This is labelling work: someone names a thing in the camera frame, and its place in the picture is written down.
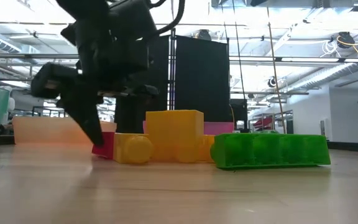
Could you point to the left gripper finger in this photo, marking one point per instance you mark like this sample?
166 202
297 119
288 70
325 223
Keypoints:
85 115

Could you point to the red toy block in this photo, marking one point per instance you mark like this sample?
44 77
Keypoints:
109 147

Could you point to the yellow toy block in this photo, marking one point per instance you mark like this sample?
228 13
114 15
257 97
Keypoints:
205 147
132 149

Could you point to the large orange-yellow toy block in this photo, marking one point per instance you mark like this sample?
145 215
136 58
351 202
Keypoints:
174 133

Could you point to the long green toy block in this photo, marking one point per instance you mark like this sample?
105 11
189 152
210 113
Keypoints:
272 151

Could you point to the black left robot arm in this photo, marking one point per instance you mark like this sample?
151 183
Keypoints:
120 15

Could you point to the orange translucent plastic bin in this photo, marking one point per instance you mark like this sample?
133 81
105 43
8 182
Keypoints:
42 130

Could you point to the white robot figure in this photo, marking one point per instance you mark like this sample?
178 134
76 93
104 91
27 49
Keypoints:
11 104

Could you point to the black folding screen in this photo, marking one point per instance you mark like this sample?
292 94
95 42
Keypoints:
202 77

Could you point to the red translucent plastic bin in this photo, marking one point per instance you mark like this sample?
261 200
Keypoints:
217 128

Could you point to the black computer tower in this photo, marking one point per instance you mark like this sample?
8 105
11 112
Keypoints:
239 115

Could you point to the shelf with red bins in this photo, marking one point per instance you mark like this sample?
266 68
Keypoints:
264 123

